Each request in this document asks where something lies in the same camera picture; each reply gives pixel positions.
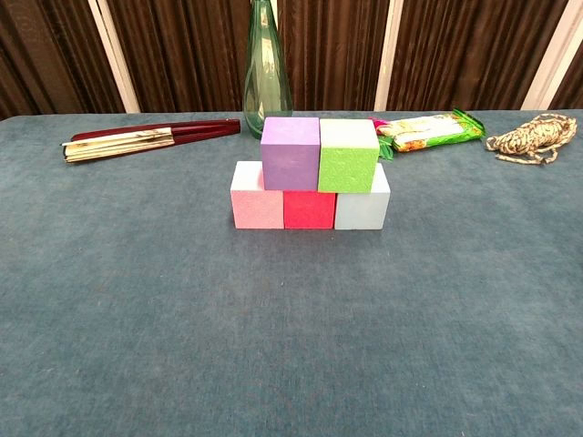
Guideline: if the pink foam cube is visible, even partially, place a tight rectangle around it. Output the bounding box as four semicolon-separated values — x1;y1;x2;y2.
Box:
230;160;286;230

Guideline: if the purple foam cube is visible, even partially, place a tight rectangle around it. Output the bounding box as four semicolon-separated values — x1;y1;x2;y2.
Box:
260;116;321;192

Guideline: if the light blue foam cube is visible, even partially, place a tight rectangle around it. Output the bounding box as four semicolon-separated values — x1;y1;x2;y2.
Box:
333;162;392;231

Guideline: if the green foam cube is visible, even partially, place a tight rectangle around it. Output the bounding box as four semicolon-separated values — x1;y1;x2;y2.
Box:
316;117;381;194

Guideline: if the red foam cube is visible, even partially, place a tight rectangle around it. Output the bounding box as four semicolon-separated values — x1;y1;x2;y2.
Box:
282;189;337;230

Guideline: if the blue felt table mat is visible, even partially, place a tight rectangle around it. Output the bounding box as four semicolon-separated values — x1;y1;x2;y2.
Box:
0;108;583;437

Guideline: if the green glass bottle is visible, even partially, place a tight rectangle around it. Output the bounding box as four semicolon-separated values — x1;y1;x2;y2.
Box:
243;0;293;140

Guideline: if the green snack packet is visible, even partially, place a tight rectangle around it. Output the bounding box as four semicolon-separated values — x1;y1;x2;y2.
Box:
376;107;487;153

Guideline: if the folded red paper fan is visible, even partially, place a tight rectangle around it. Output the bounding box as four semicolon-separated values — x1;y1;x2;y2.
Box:
60;118;241;164

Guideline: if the brown pleated curtain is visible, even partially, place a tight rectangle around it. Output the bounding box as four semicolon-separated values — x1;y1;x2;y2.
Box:
0;0;583;122

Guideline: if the beige braided rope bundle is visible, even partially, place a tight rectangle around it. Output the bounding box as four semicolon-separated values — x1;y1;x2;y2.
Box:
485;113;578;166

